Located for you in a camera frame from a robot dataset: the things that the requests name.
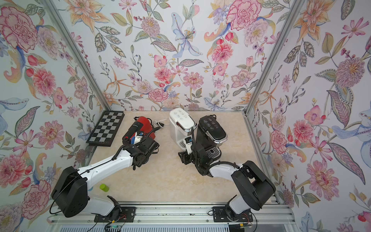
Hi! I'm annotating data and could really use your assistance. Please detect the aluminium corner post right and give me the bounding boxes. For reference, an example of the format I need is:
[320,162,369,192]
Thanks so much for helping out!
[244,0,304,117]

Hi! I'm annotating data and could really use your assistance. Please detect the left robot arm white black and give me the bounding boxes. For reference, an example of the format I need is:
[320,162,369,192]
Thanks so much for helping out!
[51,137,159,221]

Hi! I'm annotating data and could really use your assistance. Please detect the green small object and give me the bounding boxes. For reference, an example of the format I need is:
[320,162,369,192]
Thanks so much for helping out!
[100,184,110,192]

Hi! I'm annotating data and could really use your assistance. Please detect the aluminium corner post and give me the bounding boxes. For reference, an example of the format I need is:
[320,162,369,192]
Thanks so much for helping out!
[244,0,304,117]
[41,0,112,111]

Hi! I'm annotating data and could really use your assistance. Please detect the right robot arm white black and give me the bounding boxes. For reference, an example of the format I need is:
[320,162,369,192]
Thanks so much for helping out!
[178,136,276,222]

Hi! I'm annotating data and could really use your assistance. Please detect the red Nespresso coffee machine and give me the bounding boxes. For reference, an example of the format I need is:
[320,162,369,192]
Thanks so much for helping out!
[122,116,154,145]

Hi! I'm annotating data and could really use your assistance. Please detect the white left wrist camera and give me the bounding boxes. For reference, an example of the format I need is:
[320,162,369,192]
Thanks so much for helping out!
[133,132,145,144]

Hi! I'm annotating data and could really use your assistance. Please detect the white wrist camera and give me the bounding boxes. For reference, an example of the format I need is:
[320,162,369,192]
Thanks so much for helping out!
[133,132,145,144]
[184,136,193,155]

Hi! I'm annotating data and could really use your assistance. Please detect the white coffee machine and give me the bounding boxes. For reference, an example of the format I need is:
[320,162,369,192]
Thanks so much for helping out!
[169,108,197,151]

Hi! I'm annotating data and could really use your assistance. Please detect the black folding chessboard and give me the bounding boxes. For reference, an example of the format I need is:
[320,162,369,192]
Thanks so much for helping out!
[87,111,125,147]

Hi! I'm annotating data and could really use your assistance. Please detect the white power cord of white machine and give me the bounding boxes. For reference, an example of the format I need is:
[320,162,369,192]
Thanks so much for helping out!
[152,118,169,129]

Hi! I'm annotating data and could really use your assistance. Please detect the aluminium corner post left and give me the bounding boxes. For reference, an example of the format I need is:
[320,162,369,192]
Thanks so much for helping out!
[41,0,112,111]

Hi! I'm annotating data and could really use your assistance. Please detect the black coffee machine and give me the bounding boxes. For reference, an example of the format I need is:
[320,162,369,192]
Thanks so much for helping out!
[196,115,228,160]

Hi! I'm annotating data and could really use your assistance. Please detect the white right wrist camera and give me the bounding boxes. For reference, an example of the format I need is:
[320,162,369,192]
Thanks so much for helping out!
[184,136,193,155]

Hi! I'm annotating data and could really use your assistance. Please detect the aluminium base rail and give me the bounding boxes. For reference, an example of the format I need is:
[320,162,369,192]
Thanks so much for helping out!
[47,202,299,232]

